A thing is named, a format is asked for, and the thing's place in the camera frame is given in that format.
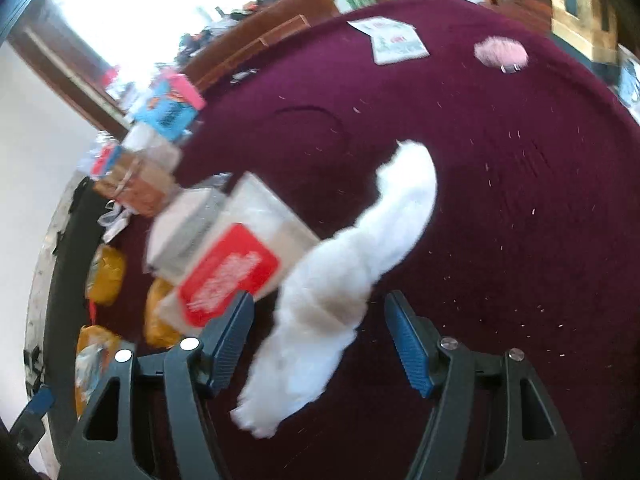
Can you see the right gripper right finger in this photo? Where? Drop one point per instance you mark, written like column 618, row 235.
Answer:
column 416, row 341

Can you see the white fluffy towel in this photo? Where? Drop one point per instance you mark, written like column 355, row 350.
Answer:
column 324, row 298

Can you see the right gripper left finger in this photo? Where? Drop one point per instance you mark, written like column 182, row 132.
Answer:
column 223, row 341

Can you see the yellow taped cardboard tray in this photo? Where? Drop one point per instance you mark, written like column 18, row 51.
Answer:
column 95, row 348

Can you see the pink fluffy puff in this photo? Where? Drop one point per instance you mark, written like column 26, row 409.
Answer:
column 506, row 54

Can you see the black bag on chair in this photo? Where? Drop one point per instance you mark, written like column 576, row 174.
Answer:
column 74, row 249

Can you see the paper leaflet on table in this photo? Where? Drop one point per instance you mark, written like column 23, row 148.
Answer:
column 392, row 41

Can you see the white plastic bag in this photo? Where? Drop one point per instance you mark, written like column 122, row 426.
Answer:
column 114, row 220

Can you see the wooden sideboard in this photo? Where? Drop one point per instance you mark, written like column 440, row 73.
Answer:
column 251, row 36

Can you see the orange yellow snack packet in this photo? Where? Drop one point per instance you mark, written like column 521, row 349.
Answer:
column 157, row 332

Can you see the red white labelled pouch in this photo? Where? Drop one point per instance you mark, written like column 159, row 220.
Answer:
column 254, row 243

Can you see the clear snack jar red lid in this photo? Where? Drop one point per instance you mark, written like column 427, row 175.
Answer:
column 132, row 180

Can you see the yellow tape roll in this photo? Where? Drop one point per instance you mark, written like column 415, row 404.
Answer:
column 106, row 274

